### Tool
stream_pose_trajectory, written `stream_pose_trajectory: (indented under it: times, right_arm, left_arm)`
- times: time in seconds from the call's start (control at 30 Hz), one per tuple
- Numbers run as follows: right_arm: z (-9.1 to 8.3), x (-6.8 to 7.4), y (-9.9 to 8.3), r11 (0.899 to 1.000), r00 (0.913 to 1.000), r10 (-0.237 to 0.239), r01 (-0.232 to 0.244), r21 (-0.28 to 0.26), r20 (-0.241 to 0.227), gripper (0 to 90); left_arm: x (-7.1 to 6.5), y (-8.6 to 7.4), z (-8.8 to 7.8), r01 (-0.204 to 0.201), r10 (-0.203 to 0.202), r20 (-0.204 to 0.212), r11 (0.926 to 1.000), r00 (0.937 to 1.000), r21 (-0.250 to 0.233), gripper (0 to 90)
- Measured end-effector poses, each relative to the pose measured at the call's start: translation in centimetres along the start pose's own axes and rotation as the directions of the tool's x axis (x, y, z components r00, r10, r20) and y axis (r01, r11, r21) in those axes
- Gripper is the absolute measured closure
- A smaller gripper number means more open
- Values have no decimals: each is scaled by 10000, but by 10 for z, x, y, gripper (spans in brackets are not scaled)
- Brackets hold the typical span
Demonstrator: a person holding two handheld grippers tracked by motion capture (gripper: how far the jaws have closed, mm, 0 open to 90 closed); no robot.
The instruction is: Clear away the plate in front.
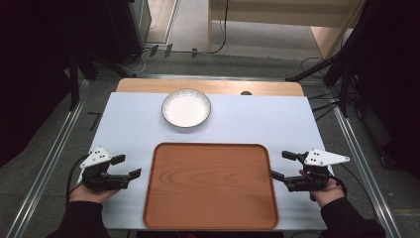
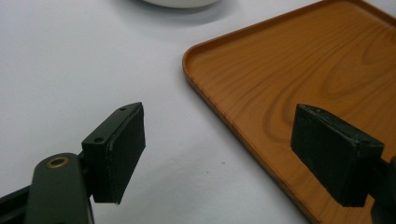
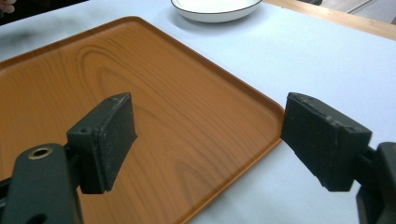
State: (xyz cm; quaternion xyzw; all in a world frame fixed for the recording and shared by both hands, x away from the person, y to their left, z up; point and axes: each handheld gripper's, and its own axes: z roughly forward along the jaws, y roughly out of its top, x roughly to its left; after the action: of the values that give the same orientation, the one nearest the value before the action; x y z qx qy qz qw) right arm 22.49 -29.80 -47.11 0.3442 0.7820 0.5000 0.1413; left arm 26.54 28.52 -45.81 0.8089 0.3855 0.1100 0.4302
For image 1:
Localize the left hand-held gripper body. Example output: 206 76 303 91
79 147 132 193

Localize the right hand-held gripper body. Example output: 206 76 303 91
283 148 351 193

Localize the person's left hand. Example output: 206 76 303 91
68 182 119 204

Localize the person's right hand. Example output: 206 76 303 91
298 169 348 209

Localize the white table sheet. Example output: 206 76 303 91
76 91 335 232

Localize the brown wooden tray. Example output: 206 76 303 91
142 142 279 232

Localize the white round plate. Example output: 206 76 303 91
160 87 212 129

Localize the black tripod stand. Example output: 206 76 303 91
284 49 362 119
66 46 135 112

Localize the black cabinet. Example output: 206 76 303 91
104 0 154 65

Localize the light wooden bench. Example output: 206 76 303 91
206 0 368 60

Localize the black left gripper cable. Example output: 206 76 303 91
65 154 91 204

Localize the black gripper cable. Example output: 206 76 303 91
330 163 378 220
65 154 91 204

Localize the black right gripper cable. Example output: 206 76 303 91
330 163 378 220

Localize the metal floor rail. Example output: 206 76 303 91
326 85 403 238
5 78 92 238

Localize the black cable bundle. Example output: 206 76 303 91
299 57 341 122

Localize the white floor cable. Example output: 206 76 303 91
130 49 149 76

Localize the black floor cable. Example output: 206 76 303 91
197 0 231 56

